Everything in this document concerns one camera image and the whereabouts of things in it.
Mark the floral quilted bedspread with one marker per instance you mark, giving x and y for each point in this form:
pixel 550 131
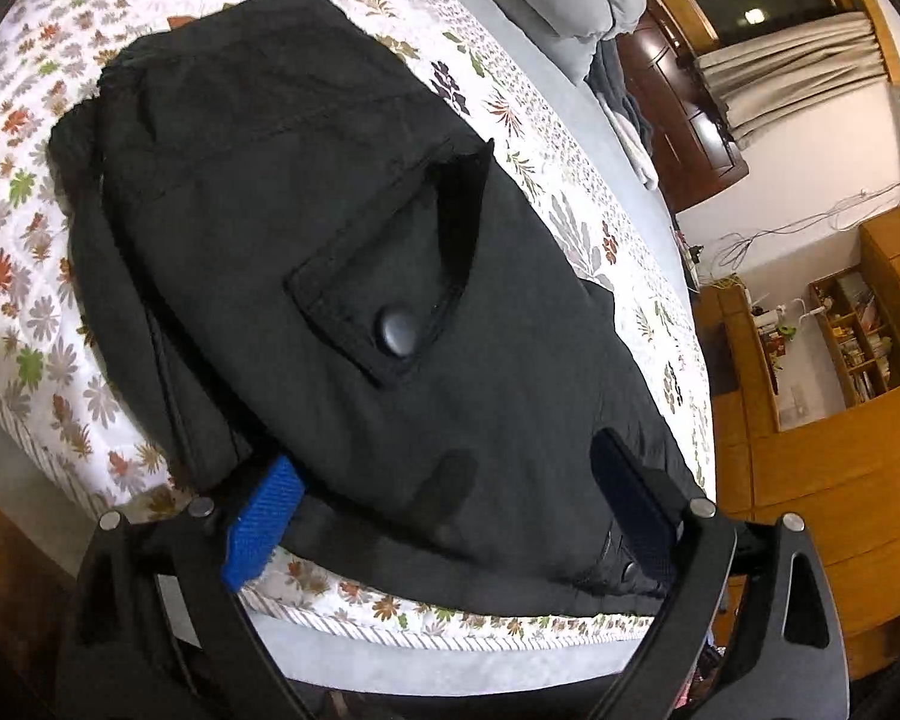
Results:
pixel 195 239

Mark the wooden desk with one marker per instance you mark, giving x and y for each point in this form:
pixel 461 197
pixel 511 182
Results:
pixel 743 402

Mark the black quilted pants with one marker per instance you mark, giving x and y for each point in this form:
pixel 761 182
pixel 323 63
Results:
pixel 285 245

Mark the grey folded duvet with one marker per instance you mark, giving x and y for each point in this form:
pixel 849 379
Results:
pixel 573 55

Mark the beige curtain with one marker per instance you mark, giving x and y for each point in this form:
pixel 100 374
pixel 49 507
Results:
pixel 767 80

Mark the grey-blue bed with sheet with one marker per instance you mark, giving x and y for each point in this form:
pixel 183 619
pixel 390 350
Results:
pixel 495 389

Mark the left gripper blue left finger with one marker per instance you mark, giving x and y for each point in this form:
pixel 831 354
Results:
pixel 260 522

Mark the wooden wall shelf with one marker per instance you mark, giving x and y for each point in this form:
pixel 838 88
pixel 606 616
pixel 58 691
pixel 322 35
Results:
pixel 859 335

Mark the dark wooden headboard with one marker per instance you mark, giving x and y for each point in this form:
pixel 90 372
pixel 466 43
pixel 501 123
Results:
pixel 692 150

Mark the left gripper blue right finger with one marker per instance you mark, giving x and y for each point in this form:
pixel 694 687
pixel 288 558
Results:
pixel 646 525

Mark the dark grey and white blanket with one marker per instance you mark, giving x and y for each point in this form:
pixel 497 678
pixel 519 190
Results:
pixel 607 82

